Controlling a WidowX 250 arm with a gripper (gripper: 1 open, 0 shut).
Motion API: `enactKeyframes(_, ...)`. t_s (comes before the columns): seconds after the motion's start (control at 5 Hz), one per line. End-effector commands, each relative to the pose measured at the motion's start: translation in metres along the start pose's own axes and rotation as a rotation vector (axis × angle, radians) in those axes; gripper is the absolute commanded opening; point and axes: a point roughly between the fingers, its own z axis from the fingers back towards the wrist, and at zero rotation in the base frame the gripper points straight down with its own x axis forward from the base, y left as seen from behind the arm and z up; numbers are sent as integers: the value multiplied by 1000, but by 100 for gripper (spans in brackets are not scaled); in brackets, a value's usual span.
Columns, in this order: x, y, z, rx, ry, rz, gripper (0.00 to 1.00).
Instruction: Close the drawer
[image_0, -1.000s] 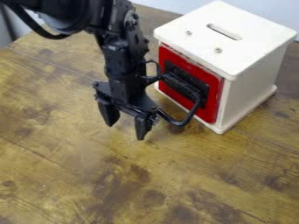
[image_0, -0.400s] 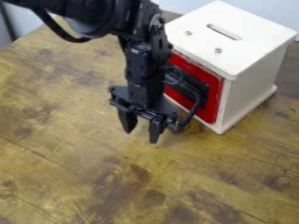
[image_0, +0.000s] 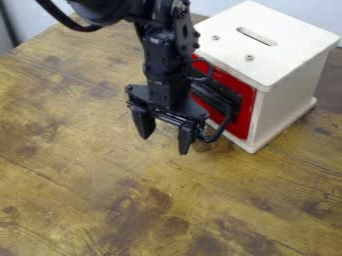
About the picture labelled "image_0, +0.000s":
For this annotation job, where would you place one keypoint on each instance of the black drawer handle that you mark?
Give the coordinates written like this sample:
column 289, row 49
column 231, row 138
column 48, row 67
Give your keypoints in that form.
column 219, row 101

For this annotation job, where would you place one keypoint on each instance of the red drawer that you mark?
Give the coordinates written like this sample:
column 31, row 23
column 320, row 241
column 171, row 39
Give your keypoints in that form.
column 209, row 71

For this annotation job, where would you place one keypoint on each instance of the dark vertical post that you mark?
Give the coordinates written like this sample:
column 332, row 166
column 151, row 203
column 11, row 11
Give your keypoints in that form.
column 8, row 25

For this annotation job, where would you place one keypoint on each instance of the white wooden cabinet box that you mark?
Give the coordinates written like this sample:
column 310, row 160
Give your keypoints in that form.
column 267, row 56

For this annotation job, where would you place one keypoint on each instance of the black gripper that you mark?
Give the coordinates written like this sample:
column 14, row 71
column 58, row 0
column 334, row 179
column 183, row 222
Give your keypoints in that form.
column 163, row 99

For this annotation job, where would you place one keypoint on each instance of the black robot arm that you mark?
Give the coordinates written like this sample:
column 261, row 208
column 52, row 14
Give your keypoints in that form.
column 153, row 16

